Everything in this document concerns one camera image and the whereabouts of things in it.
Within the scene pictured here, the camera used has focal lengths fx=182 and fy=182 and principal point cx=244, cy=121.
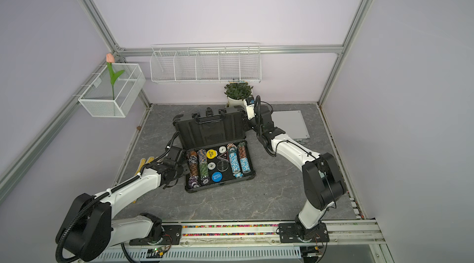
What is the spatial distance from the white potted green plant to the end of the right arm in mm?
388

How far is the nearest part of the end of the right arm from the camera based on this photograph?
662 millimetres

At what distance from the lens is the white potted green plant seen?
1.04 meters
